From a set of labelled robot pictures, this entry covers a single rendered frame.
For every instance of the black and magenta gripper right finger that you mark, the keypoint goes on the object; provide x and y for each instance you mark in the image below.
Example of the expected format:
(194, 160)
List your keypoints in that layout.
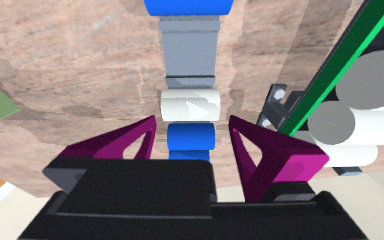
(284, 158)

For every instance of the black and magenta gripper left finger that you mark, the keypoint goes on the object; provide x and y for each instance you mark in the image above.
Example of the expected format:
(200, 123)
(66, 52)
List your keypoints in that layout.
(112, 144)

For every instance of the blue cylinder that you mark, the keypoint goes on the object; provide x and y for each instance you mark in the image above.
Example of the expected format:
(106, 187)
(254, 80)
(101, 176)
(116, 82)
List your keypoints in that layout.
(189, 154)
(188, 7)
(191, 136)

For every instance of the white cylinder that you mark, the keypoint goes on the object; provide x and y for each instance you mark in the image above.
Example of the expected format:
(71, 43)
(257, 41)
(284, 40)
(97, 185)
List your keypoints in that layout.
(343, 155)
(362, 86)
(333, 123)
(190, 104)

